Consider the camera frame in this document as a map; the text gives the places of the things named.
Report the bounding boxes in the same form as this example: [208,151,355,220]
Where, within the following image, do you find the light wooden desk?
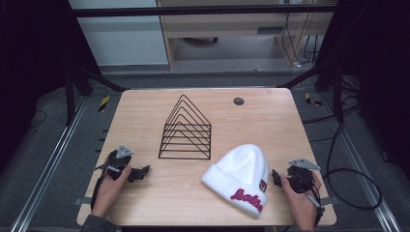
[156,0,338,70]

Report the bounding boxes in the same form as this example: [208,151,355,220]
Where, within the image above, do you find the white cabinet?
[68,0,170,68]

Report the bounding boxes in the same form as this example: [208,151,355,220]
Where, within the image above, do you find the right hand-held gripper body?
[286,158,322,194]

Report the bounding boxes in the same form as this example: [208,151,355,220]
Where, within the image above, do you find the person's right hand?
[279,173,322,232]

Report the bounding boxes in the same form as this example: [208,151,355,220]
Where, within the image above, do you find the aluminium floor rail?
[321,93,402,232]
[10,96,89,232]

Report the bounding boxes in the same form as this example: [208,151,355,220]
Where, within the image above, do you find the black horizontal frame bar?
[69,4,339,18]

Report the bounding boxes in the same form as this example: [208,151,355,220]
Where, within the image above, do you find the black curtain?
[0,0,101,172]
[317,0,410,182]

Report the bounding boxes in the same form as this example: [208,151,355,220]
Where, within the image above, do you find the white knit beanie hat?
[201,143,271,219]

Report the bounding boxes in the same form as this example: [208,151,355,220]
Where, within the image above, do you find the yellow black striped tape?
[98,95,111,113]
[304,92,324,107]

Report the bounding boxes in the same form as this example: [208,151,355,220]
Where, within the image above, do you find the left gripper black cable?
[90,168,108,211]

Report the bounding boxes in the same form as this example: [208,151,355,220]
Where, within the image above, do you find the black metal stand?
[63,62,128,128]
[277,62,344,124]

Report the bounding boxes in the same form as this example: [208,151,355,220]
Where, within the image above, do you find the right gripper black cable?
[305,185,326,228]

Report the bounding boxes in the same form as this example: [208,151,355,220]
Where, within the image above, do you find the person's left hand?
[91,164,132,219]

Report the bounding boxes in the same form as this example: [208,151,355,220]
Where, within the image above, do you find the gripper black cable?
[305,185,326,228]
[90,168,108,211]

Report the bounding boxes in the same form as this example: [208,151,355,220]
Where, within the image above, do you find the black wire file rack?
[158,94,213,161]

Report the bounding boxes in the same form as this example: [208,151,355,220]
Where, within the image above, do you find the hanging cables under desk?
[280,12,321,70]

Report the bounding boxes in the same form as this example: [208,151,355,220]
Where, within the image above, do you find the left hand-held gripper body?
[95,144,134,182]

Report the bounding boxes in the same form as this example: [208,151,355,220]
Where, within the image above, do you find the black looped floor cable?
[323,120,384,211]

